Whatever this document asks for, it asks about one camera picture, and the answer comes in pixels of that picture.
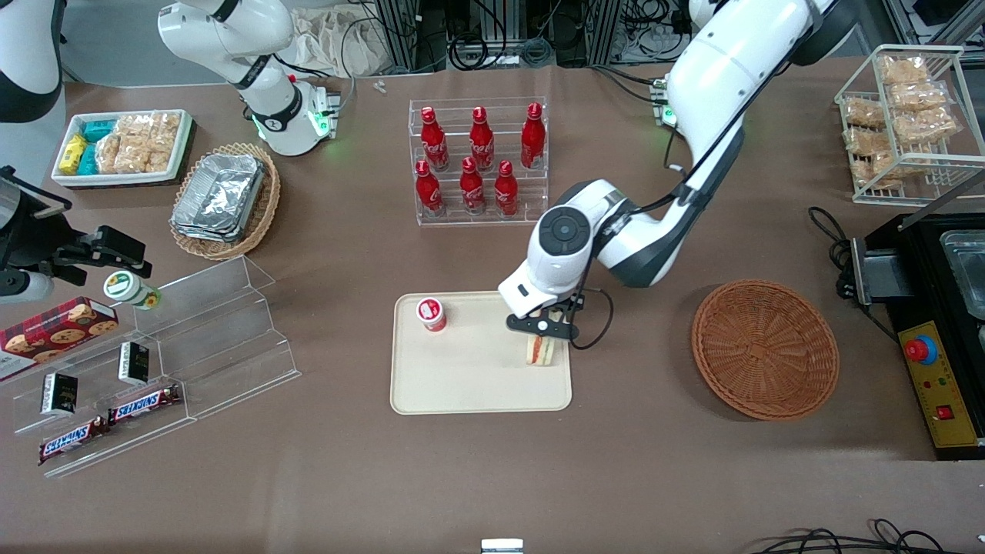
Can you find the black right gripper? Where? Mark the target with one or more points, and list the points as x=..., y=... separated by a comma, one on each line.
x=32, y=240

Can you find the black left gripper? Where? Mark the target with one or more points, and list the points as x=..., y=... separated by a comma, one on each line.
x=575, y=302

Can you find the triangular sandwich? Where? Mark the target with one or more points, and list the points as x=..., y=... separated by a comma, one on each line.
x=540, y=352

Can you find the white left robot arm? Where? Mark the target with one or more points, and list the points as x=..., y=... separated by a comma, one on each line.
x=716, y=69

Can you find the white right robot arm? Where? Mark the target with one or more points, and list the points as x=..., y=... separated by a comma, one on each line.
x=271, y=115

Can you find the white rectangular snack tray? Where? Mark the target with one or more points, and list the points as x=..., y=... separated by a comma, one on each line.
x=115, y=178

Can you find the beige plastic tray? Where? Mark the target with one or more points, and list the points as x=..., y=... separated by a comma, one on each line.
x=469, y=377

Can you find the aluminium foil tray stack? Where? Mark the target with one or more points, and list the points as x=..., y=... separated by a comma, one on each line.
x=219, y=196

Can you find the light wicker basket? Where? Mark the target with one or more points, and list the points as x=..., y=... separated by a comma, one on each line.
x=265, y=208

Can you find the brown wicker basket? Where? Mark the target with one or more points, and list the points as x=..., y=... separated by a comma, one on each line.
x=762, y=350

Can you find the green label white cup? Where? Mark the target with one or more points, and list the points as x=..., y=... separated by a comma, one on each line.
x=127, y=288

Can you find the teal snack packet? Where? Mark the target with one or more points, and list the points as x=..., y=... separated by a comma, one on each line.
x=88, y=159
x=98, y=130

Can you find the clear bag rice crackers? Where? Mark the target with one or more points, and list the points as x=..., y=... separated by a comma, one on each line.
x=135, y=142
x=109, y=154
x=163, y=138

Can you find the red cookie box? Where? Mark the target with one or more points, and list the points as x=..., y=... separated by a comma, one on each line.
x=58, y=332

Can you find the yellow snack packet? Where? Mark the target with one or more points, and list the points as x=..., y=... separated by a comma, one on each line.
x=73, y=150

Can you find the red white yogurt cup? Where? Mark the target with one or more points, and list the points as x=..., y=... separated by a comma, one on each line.
x=432, y=314

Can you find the clear acrylic bottle rack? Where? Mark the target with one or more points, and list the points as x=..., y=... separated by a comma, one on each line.
x=531, y=211

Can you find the small black box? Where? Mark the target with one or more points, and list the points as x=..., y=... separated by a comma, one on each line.
x=134, y=363
x=58, y=394

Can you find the red cola bottle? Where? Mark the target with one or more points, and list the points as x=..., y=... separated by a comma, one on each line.
x=472, y=188
x=505, y=191
x=434, y=142
x=428, y=191
x=532, y=138
x=482, y=142

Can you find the clear acrylic stepped shelf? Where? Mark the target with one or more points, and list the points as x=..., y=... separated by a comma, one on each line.
x=223, y=346

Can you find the snickers chocolate bar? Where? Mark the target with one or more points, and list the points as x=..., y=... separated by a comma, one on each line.
x=145, y=405
x=73, y=440

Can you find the white grey box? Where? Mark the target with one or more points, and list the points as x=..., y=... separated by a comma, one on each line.
x=502, y=546

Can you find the beige cloth bag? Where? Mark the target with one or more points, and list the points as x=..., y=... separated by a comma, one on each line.
x=338, y=42

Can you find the bagged fried snack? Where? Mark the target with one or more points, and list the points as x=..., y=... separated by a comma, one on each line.
x=863, y=112
x=881, y=169
x=917, y=97
x=926, y=125
x=868, y=141
x=904, y=71

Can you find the red emergency stop button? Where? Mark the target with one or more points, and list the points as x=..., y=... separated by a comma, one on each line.
x=919, y=350

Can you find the black machine housing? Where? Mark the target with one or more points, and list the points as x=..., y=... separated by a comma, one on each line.
x=923, y=308

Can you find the yellow control panel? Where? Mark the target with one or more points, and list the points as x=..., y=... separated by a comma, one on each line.
x=946, y=392

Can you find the grey metal bar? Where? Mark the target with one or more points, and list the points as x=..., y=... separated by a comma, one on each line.
x=943, y=200

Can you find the metal pan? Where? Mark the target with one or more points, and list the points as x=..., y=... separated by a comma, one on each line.
x=966, y=269

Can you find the grey metal bracket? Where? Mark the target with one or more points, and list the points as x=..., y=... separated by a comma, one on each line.
x=881, y=273

